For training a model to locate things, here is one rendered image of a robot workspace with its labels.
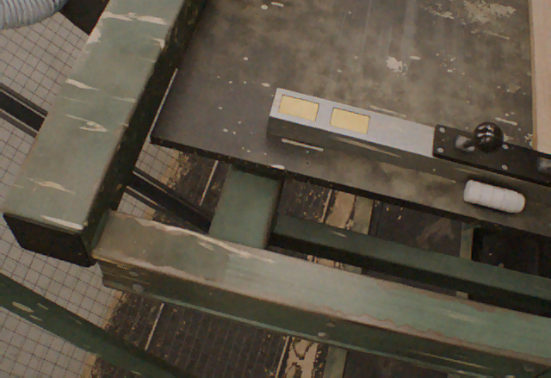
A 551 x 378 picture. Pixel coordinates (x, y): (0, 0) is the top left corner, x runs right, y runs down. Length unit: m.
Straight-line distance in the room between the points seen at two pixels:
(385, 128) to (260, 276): 0.28
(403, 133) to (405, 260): 0.17
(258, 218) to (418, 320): 0.25
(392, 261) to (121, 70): 0.43
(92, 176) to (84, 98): 0.11
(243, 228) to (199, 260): 0.13
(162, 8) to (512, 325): 0.60
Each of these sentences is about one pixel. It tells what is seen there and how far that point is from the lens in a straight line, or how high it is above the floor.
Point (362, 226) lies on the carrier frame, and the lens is 2.04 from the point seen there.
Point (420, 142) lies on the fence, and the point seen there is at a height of 1.51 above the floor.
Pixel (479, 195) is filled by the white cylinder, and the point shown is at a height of 1.43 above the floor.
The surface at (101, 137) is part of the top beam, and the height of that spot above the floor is 1.85.
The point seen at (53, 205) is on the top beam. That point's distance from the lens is 0.70.
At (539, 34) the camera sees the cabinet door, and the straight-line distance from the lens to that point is 1.12.
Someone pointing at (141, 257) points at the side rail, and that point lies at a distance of 0.71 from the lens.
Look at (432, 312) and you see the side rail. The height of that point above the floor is 1.49.
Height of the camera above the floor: 2.02
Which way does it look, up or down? 28 degrees down
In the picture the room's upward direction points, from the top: 56 degrees counter-clockwise
